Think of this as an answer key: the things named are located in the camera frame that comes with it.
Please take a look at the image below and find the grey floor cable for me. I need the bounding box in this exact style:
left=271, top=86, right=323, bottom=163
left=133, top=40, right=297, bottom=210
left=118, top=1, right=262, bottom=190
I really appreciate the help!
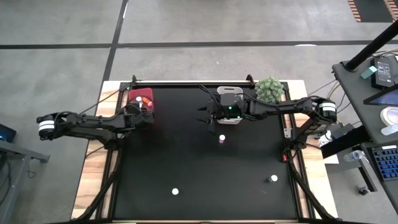
left=306, top=79, right=340, bottom=97

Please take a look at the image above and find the black desk support beam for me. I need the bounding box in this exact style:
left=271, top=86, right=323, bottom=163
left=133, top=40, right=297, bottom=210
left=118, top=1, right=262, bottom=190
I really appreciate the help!
left=320, top=124, right=379, bottom=192

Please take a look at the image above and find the green potted plant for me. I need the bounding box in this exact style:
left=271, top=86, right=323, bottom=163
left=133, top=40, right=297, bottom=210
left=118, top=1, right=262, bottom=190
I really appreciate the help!
left=254, top=76, right=285, bottom=105

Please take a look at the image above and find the black table mat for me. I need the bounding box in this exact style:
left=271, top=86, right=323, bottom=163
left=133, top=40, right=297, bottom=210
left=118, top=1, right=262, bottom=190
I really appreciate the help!
left=112, top=81, right=299, bottom=221

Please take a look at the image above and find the red plastic bin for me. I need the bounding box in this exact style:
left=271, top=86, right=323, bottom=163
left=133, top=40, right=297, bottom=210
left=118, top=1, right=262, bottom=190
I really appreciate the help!
left=128, top=87, right=155, bottom=125

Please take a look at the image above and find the black mat orange striped border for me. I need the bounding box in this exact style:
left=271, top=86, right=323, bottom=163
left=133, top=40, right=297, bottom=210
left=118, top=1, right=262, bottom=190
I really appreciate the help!
left=347, top=0, right=398, bottom=23

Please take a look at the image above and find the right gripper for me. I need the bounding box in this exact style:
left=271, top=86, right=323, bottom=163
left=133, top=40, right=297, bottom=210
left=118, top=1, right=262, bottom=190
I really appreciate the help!
left=197, top=94, right=246, bottom=133

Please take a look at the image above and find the white paper sheet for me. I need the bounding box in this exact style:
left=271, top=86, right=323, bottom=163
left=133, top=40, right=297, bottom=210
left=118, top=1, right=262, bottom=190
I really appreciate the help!
left=323, top=149, right=340, bottom=165

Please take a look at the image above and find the white plastic bin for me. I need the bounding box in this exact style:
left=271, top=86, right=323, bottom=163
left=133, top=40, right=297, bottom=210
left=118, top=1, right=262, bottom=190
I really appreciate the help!
left=216, top=86, right=244, bottom=125

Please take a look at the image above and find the backlit keyboard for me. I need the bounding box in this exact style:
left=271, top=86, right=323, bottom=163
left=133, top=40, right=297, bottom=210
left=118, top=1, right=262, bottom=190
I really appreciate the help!
left=368, top=146, right=398, bottom=182

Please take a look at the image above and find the black device box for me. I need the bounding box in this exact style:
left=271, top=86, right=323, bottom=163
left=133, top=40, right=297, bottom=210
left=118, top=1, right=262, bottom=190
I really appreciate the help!
left=370, top=55, right=398, bottom=90

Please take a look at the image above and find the clear plastic water bottle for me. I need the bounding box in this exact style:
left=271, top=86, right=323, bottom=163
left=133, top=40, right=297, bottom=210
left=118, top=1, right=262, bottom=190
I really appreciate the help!
left=343, top=149, right=368, bottom=162

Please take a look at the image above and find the black pole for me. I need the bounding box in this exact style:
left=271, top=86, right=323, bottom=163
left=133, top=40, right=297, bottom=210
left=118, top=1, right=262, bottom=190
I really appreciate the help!
left=344, top=19, right=398, bottom=72

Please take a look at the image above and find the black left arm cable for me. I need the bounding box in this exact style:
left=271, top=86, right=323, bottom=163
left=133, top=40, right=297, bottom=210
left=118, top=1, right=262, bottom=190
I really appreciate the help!
left=79, top=79, right=137, bottom=116

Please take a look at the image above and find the grey metal desk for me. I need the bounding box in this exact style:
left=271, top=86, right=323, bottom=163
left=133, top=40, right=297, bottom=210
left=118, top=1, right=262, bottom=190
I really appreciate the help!
left=0, top=139, right=50, bottom=215

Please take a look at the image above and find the small teal box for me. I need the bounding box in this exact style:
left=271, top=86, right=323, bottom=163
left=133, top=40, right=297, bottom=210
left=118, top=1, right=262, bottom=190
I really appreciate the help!
left=360, top=65, right=378, bottom=80

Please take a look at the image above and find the dark tablet screen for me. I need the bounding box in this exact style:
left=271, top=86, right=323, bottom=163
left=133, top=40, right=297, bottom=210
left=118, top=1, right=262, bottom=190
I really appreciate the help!
left=363, top=85, right=398, bottom=106

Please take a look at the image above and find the laptop with blue screen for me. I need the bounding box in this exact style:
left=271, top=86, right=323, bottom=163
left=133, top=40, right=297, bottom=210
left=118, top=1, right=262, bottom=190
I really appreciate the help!
left=0, top=123, right=17, bottom=143

